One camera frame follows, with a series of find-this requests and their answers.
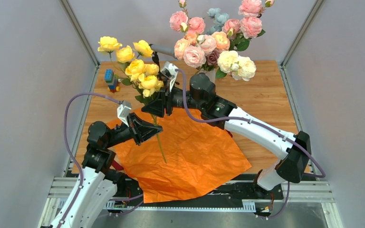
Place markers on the orange flowers in vase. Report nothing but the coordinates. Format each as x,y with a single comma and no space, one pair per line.
222,44

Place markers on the peach rose flower stem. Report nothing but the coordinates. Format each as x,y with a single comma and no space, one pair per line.
189,38

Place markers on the yellow rose flower stem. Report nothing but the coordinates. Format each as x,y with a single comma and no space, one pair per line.
143,77

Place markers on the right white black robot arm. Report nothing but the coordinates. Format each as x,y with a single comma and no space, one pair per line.
292,150

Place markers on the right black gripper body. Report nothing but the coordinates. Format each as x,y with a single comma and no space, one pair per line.
175,99

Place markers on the pale pink rose stem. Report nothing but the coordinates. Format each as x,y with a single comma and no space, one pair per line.
195,56

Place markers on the pink white peony stem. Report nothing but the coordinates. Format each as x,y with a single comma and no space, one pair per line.
238,67

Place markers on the white ribbed vase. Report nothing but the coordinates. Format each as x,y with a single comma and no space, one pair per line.
210,74

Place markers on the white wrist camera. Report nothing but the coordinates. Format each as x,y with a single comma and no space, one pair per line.
170,71
123,111

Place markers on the colourful toy block train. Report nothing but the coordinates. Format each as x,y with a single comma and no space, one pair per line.
111,81

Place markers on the silver microphone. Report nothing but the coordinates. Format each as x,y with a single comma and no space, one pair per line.
169,51

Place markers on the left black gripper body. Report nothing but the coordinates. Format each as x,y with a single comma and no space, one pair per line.
120,133

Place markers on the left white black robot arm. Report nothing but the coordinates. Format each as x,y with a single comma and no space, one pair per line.
97,182

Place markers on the orange yellow wrapping paper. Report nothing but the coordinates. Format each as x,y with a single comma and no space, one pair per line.
185,161

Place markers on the pink rose flower stem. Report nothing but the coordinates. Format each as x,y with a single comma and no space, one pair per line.
180,21

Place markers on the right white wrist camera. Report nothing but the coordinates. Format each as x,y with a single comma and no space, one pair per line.
170,71

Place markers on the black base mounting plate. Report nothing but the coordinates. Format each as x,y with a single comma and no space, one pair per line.
230,195

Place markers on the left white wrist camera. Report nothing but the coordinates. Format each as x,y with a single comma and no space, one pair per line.
123,111

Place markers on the light blue flower stem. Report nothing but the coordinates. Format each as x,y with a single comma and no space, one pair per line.
219,19

